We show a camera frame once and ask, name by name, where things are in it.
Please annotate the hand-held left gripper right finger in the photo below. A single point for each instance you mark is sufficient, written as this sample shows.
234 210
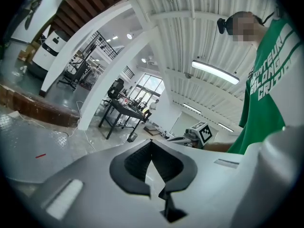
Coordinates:
209 186

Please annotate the person's green t-shirt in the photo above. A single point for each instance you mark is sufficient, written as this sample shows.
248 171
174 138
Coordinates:
268 91

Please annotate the pile of cardboard boxes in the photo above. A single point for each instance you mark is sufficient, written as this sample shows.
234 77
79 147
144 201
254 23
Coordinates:
28 52

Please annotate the red pen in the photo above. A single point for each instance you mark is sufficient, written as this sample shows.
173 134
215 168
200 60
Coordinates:
40 155

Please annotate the black office chair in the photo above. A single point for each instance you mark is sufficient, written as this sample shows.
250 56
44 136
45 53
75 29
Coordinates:
116 88

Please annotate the brown platform edge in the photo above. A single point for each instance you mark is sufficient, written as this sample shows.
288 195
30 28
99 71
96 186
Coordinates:
40 107

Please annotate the metal platform trolley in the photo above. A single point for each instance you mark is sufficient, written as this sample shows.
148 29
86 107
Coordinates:
35 141

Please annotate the black table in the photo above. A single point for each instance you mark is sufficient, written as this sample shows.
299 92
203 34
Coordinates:
123 110

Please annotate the black balcony railing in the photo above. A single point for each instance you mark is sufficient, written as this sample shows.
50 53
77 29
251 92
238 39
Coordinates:
107 47

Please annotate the person's head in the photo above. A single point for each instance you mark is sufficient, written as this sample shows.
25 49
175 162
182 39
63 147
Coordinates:
244 27

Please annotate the black mesh waste bin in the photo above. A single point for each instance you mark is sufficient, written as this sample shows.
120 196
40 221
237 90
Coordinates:
132 137

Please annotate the long ceiling light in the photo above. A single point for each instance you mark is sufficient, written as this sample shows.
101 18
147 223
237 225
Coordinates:
215 71

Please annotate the black head camera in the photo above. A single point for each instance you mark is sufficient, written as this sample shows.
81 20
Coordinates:
222 25

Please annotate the glass entrance doors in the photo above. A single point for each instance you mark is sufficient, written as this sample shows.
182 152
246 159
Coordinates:
148 89

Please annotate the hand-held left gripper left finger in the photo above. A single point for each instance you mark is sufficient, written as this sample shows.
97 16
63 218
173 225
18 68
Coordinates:
95 198

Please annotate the white service robot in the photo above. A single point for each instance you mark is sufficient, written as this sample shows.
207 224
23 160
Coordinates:
47 53

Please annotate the person's right forearm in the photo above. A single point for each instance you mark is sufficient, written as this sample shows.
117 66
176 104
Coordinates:
218 147

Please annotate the round ceiling lamp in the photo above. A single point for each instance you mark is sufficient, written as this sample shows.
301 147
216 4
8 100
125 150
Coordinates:
129 35

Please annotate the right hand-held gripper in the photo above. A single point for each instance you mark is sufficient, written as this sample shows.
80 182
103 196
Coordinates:
204 134

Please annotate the white pillar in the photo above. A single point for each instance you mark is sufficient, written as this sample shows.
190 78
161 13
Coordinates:
118 79

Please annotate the wooden staircase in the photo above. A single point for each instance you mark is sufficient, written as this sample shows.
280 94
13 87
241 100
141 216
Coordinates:
90 1

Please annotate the low wooden steps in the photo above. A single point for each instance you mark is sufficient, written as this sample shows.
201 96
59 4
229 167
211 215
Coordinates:
152 130

